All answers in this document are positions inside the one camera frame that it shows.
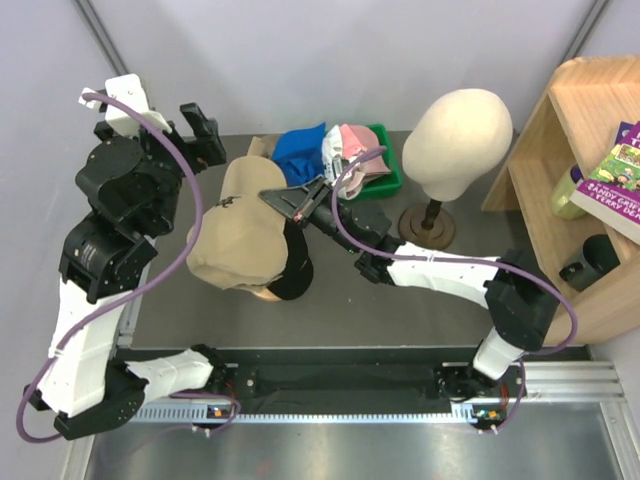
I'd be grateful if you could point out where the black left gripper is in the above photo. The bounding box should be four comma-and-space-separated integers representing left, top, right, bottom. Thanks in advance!
96, 103, 225, 236

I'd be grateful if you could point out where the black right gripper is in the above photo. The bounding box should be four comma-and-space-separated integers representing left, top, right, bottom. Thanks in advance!
261, 176, 363, 255

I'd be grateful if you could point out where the blue cap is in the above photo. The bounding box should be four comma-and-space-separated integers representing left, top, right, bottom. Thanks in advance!
272, 123, 326, 187

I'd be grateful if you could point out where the beige cap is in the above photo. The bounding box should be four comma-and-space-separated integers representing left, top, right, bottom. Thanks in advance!
186, 155, 288, 293
247, 134, 280, 159

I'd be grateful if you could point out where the black cap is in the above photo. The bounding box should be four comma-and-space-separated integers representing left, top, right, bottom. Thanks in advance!
267, 222, 314, 301

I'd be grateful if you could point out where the pink and white cap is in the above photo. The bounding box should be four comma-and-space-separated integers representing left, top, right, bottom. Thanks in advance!
322, 124, 388, 200

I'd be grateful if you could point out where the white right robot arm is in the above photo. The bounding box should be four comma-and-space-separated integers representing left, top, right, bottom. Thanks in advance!
259, 177, 558, 401

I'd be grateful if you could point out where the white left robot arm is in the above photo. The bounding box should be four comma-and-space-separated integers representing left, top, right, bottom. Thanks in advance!
21, 74, 227, 440

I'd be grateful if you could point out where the green plastic tray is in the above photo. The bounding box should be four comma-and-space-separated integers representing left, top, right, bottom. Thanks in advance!
350, 124, 404, 200

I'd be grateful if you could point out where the dark wooden stand base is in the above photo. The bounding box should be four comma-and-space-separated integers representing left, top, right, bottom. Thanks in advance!
398, 199, 456, 250

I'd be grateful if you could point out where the cream mannequin head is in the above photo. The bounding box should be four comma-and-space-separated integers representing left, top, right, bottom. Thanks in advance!
402, 88, 513, 202

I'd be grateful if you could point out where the yellow mug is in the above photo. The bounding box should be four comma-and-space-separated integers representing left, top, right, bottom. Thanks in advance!
550, 164, 586, 220

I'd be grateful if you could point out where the wooden shelf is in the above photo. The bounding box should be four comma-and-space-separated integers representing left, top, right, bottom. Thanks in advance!
480, 54, 640, 346

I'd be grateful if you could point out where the dark green mug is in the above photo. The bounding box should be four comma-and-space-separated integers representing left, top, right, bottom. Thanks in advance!
559, 234, 620, 292

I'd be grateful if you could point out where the purple paperback book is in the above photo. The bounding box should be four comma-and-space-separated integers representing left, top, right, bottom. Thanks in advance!
570, 123, 639, 244

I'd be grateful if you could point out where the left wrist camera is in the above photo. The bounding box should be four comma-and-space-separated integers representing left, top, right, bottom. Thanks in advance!
78, 74, 172, 137

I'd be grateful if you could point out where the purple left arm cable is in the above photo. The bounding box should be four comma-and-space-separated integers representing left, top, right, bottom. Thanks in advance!
16, 92, 241, 445

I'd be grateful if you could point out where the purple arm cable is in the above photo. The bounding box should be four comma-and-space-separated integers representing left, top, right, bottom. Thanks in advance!
16, 92, 241, 445
329, 146, 579, 434

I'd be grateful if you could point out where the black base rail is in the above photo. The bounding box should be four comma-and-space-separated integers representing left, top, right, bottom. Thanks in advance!
112, 347, 591, 414

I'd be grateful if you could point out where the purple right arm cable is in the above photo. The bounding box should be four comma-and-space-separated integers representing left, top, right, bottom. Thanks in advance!
329, 146, 579, 434

